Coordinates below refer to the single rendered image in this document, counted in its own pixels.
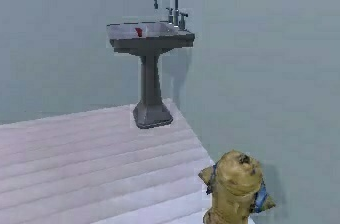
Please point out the yellow teddy bear blue ribbon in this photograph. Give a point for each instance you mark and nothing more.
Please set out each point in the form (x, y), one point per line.
(234, 186)

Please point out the grey sink tap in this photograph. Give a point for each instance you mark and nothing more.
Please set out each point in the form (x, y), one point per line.
(176, 15)

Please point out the grey pedestal sink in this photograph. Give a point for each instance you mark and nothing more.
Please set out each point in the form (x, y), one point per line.
(149, 83)

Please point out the small red object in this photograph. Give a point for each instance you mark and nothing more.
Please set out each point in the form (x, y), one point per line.
(139, 32)

